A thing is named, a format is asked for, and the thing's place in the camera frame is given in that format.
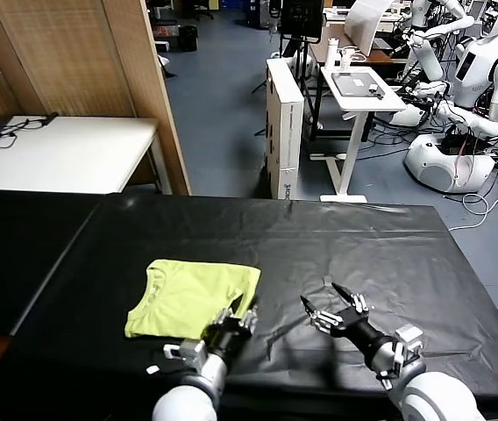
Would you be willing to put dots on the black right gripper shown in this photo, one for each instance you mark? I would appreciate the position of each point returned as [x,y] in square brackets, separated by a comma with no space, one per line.
[363,335]

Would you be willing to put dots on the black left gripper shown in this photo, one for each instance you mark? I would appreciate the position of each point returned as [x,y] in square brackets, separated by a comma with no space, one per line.
[229,337]

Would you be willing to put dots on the yellow-green t-shirt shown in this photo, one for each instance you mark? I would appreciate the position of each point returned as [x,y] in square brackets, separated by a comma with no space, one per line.
[187,298]

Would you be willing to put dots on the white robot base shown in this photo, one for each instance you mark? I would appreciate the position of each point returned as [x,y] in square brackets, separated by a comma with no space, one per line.
[437,169]

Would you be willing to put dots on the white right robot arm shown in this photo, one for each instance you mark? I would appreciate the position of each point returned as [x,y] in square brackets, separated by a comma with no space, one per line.
[433,394]

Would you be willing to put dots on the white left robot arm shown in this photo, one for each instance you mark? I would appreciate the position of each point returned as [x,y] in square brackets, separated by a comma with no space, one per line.
[192,394]

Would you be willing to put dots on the black table cover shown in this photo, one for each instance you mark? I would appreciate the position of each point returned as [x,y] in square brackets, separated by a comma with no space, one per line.
[385,254]

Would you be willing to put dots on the tall white cardboard box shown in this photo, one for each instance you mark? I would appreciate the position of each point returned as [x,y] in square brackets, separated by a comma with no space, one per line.
[284,118]

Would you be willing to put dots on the white standing desk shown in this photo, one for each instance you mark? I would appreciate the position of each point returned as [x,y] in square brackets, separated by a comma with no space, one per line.
[363,103]

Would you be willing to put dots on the small black device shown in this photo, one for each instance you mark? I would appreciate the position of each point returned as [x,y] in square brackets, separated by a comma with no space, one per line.
[376,91]

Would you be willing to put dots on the grey laptop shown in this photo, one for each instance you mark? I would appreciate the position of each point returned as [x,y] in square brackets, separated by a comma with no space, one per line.
[354,84]

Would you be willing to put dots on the black side table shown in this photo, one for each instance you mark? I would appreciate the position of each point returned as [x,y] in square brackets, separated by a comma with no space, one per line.
[12,245]

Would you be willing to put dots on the white folding table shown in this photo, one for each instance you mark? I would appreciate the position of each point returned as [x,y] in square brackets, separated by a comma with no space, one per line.
[65,153]

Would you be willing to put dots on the white cup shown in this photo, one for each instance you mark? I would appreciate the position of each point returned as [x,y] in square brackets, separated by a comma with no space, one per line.
[345,63]

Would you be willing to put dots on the white water bottle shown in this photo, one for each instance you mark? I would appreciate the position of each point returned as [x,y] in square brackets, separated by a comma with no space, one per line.
[331,54]

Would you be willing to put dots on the black tripod stand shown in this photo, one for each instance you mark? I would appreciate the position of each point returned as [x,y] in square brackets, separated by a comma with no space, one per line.
[304,54]

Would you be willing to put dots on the brown desk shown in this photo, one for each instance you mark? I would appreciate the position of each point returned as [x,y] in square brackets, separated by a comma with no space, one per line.
[380,56]

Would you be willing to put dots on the white humanoid robot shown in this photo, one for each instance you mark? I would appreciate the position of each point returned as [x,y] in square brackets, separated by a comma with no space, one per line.
[472,74]
[426,57]

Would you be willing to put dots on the black trash bin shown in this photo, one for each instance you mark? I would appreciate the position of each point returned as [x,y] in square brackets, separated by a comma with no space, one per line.
[187,38]

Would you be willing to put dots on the white curved sheet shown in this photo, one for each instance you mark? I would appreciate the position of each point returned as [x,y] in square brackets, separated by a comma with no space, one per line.
[363,26]

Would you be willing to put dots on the black monitor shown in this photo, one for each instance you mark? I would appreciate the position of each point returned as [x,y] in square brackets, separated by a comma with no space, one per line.
[300,17]

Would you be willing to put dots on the wooden folding screen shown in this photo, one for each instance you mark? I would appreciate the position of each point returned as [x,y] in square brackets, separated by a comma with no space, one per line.
[78,57]

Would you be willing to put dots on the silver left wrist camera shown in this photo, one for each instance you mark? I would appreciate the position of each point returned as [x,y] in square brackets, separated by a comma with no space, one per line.
[189,351]

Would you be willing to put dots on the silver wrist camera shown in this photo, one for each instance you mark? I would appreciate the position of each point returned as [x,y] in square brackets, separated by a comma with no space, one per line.
[189,351]
[409,342]

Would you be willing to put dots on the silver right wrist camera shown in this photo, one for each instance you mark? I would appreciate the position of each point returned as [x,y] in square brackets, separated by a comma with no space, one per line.
[409,342]

